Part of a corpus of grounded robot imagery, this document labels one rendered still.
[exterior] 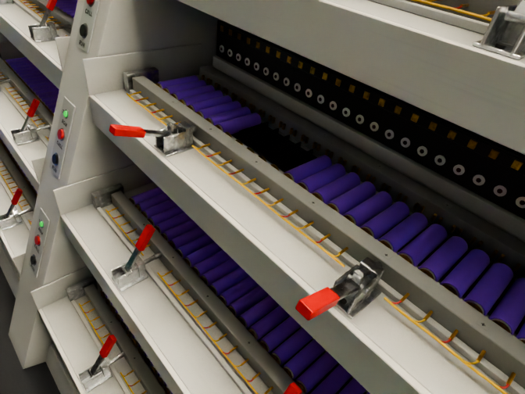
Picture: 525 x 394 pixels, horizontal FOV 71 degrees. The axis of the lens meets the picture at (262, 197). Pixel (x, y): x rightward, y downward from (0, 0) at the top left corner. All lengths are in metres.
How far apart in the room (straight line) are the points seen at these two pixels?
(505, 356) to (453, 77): 0.19
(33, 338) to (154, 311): 0.38
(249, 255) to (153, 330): 0.20
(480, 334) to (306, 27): 0.27
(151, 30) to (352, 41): 0.37
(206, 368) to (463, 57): 0.40
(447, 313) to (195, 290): 0.31
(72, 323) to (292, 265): 0.51
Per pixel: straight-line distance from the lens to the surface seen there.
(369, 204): 0.38
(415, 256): 0.35
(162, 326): 0.51
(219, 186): 0.40
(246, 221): 0.36
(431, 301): 0.32
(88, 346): 0.73
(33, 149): 0.85
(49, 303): 0.80
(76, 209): 0.68
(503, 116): 0.27
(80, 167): 0.64
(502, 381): 0.33
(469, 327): 0.32
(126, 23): 0.59
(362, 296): 0.30
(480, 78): 0.27
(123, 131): 0.41
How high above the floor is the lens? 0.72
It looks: 20 degrees down
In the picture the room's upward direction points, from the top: 25 degrees clockwise
